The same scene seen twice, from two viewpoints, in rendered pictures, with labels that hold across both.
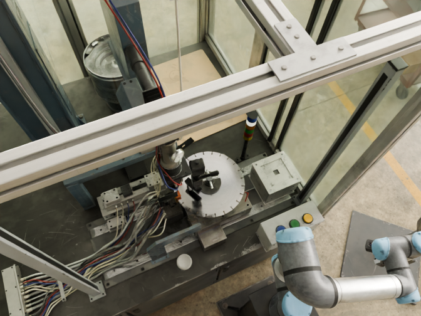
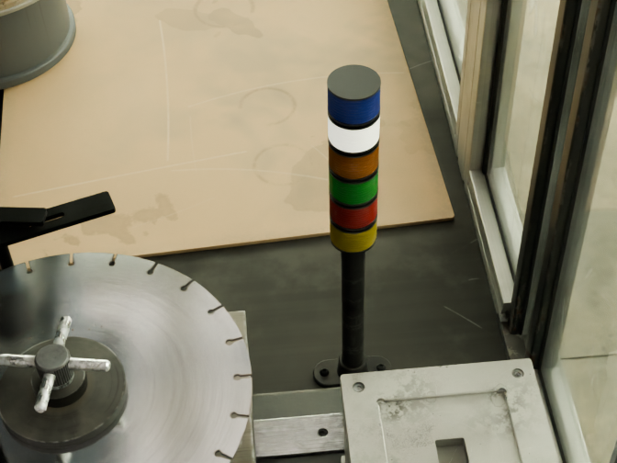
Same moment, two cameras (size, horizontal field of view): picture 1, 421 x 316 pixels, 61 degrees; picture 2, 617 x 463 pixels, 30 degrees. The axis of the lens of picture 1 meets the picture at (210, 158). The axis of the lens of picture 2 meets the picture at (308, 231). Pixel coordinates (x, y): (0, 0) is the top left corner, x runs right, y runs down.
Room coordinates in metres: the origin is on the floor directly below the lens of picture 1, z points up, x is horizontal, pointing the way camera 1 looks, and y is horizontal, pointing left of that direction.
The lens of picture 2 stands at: (0.22, -0.44, 1.78)
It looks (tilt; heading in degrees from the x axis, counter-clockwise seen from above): 47 degrees down; 25
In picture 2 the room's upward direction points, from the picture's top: 2 degrees counter-clockwise
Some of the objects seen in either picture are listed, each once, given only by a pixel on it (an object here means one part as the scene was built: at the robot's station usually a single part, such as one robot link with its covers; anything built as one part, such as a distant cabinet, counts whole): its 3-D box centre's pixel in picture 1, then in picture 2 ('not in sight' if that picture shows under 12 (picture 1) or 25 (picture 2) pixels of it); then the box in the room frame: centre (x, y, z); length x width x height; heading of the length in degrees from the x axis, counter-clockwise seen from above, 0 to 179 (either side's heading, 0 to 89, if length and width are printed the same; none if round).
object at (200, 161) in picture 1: (197, 172); not in sight; (0.60, 0.05, 1.17); 0.06 x 0.05 x 0.20; 109
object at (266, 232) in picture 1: (289, 226); not in sight; (0.52, -0.39, 0.82); 0.28 x 0.11 x 0.15; 118
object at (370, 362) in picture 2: (242, 157); (353, 366); (0.91, -0.17, 0.76); 0.09 x 0.03 x 0.03; 118
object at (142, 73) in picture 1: (152, 106); not in sight; (0.71, 0.21, 1.45); 0.35 x 0.07 x 0.28; 28
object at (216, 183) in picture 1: (208, 182); (61, 385); (0.66, 0.00, 0.96); 0.11 x 0.11 x 0.03
